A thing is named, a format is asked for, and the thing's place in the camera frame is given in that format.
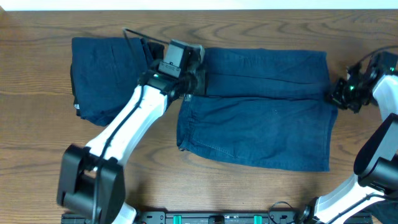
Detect folded dark blue shorts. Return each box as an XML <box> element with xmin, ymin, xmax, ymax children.
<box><xmin>70</xmin><ymin>37</ymin><xmax>164</xmax><ymax>126</ymax></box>

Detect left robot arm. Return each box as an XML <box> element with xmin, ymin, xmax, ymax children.
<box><xmin>57</xmin><ymin>40</ymin><xmax>206</xmax><ymax>223</ymax></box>

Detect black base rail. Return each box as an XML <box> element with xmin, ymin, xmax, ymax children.
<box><xmin>60</xmin><ymin>211</ymin><xmax>373</xmax><ymax>224</ymax></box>

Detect left black camera cable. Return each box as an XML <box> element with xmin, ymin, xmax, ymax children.
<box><xmin>91</xmin><ymin>27</ymin><xmax>170</xmax><ymax>224</ymax></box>

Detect dark blue shorts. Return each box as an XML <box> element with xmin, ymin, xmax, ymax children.
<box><xmin>177</xmin><ymin>48</ymin><xmax>338</xmax><ymax>172</ymax></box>
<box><xmin>70</xmin><ymin>37</ymin><xmax>164</xmax><ymax>126</ymax></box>

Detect dark cloth at corner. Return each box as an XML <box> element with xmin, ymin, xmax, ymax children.
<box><xmin>368</xmin><ymin>201</ymin><xmax>398</xmax><ymax>224</ymax></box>

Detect black camera cable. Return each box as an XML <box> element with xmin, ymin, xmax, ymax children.
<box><xmin>91</xmin><ymin>27</ymin><xmax>170</xmax><ymax>224</ymax></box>
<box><xmin>357</xmin><ymin>45</ymin><xmax>398</xmax><ymax>65</ymax></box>

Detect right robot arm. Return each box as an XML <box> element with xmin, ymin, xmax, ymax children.
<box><xmin>295</xmin><ymin>46</ymin><xmax>397</xmax><ymax>223</ymax></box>

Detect right black camera cable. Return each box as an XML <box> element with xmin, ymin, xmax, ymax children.
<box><xmin>357</xmin><ymin>45</ymin><xmax>398</xmax><ymax>65</ymax></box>

